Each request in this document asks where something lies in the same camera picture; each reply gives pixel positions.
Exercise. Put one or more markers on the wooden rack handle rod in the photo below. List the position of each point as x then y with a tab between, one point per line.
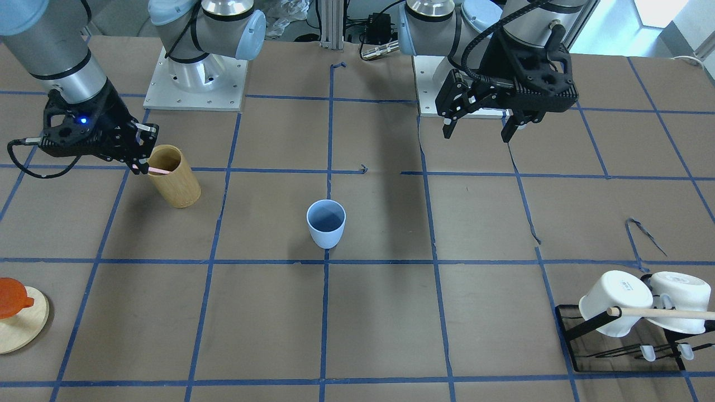
659	313

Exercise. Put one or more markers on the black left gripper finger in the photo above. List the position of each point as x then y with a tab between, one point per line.
450	121
519	118

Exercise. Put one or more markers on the pink chopstick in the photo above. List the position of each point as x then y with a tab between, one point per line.
158	171

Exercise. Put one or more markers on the aluminium frame post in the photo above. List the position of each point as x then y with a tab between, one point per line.
332	24

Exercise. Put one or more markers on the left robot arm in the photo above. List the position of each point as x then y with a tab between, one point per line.
461	32

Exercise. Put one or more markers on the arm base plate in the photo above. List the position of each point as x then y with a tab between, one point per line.
216	83
429	75

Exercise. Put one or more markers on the light blue plastic cup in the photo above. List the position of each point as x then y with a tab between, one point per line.
326	222

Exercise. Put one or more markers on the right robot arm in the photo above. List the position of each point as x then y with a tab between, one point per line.
202	45

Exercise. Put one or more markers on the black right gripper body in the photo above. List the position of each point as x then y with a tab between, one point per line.
109	115

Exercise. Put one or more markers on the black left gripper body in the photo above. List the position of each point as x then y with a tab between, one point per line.
494	62

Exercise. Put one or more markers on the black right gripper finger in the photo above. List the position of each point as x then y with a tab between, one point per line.
139	164

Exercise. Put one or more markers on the white cup on rack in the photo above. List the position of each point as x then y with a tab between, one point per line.
615	288
683	292

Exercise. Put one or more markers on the bamboo chopstick holder cup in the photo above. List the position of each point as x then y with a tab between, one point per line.
179	186

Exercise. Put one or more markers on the red mug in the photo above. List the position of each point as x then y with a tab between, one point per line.
14	297

